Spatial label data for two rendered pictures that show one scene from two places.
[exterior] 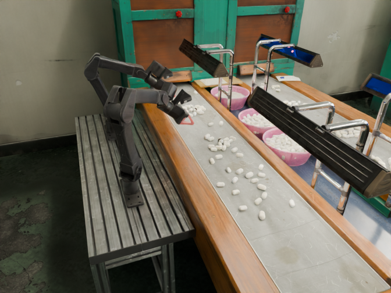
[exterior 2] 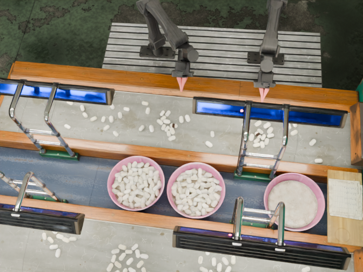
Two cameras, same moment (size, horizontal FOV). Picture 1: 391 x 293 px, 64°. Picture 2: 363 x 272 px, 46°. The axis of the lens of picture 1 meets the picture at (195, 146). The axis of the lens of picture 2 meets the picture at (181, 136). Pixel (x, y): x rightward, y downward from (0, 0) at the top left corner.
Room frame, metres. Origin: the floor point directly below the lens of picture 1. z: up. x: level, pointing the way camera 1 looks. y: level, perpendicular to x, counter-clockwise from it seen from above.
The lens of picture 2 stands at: (1.95, -0.90, 2.63)
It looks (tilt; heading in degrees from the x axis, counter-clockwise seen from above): 65 degrees down; 124
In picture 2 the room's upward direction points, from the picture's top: 8 degrees counter-clockwise
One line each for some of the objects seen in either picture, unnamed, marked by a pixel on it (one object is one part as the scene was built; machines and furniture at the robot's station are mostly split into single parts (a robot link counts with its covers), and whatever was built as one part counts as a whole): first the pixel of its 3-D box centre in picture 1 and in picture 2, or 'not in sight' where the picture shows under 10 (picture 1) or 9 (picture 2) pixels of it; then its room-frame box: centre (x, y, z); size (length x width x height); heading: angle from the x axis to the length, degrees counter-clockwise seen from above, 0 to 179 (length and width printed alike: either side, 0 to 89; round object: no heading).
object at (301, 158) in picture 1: (288, 147); (137, 185); (1.37, -0.47, 0.72); 0.27 x 0.27 x 0.10
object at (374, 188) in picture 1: (304, 127); (42, 87); (0.88, -0.34, 1.08); 0.62 x 0.08 x 0.07; 19
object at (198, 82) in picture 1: (217, 81); (344, 206); (2.26, -0.17, 0.77); 0.33 x 0.15 x 0.01; 109
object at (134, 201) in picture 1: (130, 184); (156, 48); (1.07, 0.27, 0.71); 0.20 x 0.07 x 0.08; 21
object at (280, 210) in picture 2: (271, 78); (254, 234); (1.95, -0.48, 0.90); 0.20 x 0.19 x 0.45; 19
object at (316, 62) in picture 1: (285, 48); (259, 245); (1.98, -0.56, 1.08); 0.62 x 0.08 x 0.07; 19
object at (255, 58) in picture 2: (111, 126); (266, 54); (1.63, 0.49, 0.71); 0.20 x 0.07 x 0.08; 21
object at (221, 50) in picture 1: (212, 84); (260, 144); (1.82, -0.10, 0.90); 0.20 x 0.19 x 0.45; 19
